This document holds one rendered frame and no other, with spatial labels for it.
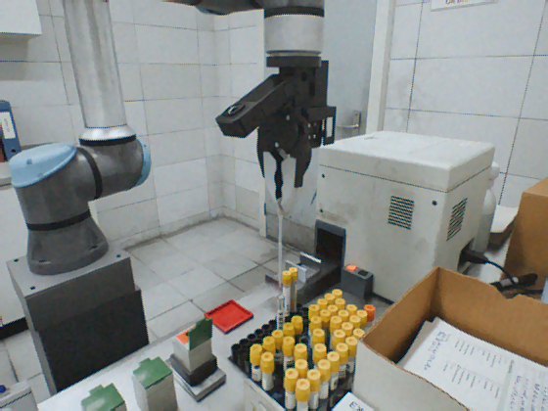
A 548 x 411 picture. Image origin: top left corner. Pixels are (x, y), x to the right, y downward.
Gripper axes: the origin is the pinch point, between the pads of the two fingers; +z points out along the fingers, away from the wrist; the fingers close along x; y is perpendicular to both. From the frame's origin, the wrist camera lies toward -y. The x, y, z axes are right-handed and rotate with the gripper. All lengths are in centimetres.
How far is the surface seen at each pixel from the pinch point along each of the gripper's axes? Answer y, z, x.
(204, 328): -12.9, 15.5, 2.2
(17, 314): -28, 100, 167
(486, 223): 61, 17, -13
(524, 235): 63, 19, -21
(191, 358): -15.0, 20.1, 2.9
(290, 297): 5.5, 20.0, 3.0
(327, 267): 21.4, 22.0, 6.8
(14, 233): -19, 56, 167
